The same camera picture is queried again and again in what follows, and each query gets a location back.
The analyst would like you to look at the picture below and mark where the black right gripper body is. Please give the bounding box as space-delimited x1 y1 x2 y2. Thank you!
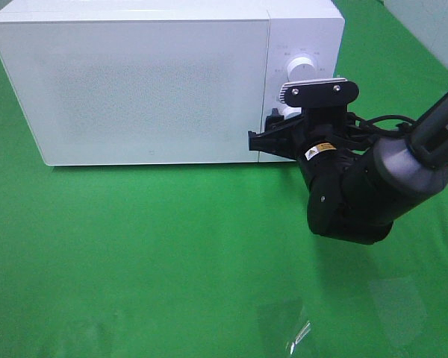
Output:
289 106 355 164

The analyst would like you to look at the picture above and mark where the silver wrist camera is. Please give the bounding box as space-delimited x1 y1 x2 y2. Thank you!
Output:
279 78 359 109

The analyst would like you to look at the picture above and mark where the black camera cable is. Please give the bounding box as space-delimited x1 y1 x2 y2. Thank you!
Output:
345 111 417 150

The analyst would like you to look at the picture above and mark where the white microwave door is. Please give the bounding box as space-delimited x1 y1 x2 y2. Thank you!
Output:
0 20 268 166

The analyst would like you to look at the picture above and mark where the green table cloth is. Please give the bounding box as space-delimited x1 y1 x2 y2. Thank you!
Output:
0 60 448 357

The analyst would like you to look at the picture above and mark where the clear tape patch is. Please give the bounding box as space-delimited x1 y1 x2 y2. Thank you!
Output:
368 276 428 348
257 298 320 357

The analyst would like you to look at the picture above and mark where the clear tape patch centre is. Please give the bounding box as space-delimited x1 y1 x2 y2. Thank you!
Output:
257 298 320 357

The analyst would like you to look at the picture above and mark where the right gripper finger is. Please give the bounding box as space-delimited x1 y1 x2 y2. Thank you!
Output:
248 125 296 160
265 108 286 131

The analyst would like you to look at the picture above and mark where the white microwave oven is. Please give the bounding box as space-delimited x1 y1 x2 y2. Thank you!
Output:
0 1 345 166

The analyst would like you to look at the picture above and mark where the clear tape patch right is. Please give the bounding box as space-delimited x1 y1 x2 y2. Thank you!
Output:
368 276 428 348

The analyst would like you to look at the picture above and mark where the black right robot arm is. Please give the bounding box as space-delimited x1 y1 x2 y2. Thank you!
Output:
248 78 448 245

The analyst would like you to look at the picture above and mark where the white microwave knob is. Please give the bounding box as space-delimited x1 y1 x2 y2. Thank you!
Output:
282 107 301 119
287 56 317 82

